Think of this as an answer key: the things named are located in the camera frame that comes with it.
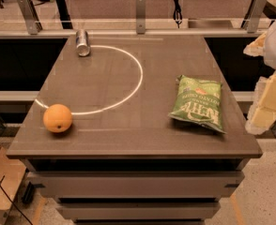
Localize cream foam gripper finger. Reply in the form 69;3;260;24
243;33;267;57
245;71;276;135

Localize green jalapeno chip bag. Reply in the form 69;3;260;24
168;75;224;133

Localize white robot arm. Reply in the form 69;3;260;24
243;21;276;135

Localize silver redbull can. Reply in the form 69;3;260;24
76;29;90;56

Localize grey table drawer unit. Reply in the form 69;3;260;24
28;171;244;224

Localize orange fruit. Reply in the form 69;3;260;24
43;104;72;133

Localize cardboard box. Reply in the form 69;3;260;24
0;144;25;225

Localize right metal rail bracket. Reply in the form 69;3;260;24
245;0;267;33

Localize metal rail bracket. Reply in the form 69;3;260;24
136;0;146;34
245;0;267;33
17;0;42;35

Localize black hanging cable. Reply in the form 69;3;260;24
171;0;183;29

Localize middle metal rail bracket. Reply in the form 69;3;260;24
136;0;146;34

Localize left metal rail bracket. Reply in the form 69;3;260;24
17;0;42;35

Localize black floor cable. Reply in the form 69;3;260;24
0;162;35;225

